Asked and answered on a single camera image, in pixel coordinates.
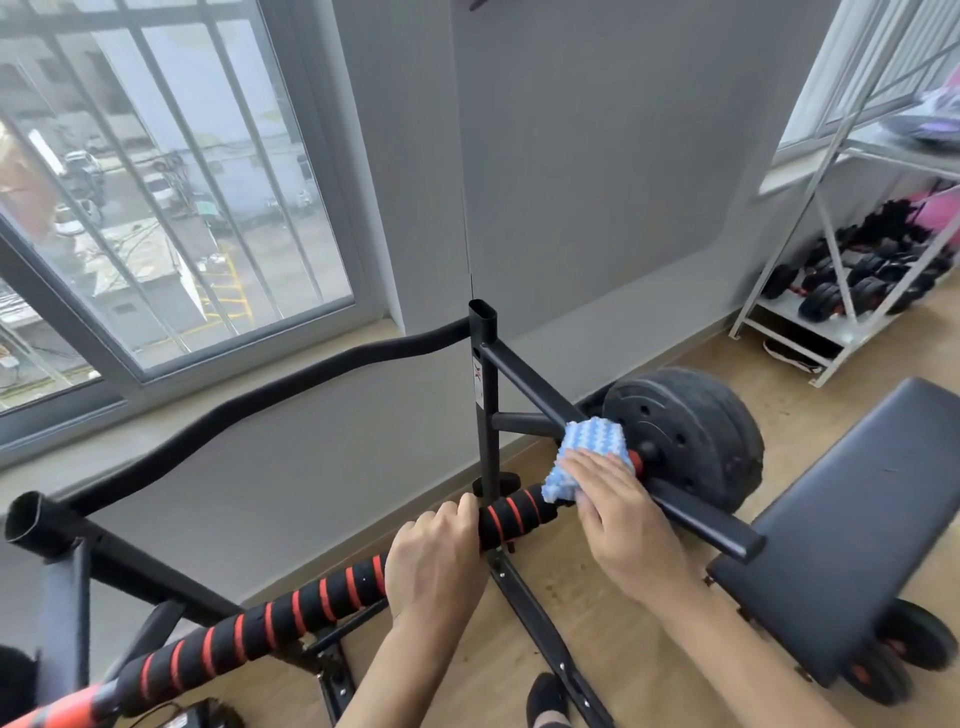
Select person's right hand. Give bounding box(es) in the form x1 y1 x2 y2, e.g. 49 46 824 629
558 448 696 610

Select person's right forearm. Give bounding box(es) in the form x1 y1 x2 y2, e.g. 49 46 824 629
637 577 837 728

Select black metal barbell rack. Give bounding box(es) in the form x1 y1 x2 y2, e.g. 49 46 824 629
3 299 768 728

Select window with white frame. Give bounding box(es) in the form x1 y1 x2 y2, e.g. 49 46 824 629
774 0 960 155

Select black dumbbell with red hubs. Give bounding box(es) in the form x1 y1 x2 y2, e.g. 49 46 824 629
838 598 960 707

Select pink bag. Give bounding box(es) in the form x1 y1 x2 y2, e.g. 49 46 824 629
906 186 960 250

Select pile of black dumbbells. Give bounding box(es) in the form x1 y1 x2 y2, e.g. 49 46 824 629
761 198 955 325

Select black item under shelf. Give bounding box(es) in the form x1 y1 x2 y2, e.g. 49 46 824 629
762 338 827 375

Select blue white cleaning cloth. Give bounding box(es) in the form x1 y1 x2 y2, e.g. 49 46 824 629
541 417 633 505

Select person's black-socked foot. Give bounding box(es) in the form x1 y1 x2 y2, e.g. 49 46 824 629
525 672 573 728

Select black round weight plate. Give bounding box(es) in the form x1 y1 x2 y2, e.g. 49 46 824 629
0 643 40 728

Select white metal shelf rack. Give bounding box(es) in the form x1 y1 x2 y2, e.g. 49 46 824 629
729 0 960 390

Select window with metal bars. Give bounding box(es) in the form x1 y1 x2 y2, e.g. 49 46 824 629
0 0 393 455

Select barbell with red-black grip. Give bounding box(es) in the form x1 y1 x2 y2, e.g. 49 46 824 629
0 448 648 728

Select black curved bar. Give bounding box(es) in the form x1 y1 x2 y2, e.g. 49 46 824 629
56 316 478 519

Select purple item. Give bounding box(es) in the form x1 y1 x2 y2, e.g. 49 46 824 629
879 84 960 148

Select person's left forearm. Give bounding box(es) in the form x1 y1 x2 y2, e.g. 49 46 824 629
336 616 460 728

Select black weight plates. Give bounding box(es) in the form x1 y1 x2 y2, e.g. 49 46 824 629
602 366 766 516

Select black padded weight bench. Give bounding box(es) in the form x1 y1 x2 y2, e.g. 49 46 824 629
705 377 960 689

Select person's left hand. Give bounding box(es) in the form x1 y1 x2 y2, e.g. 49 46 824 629
384 493 490 630

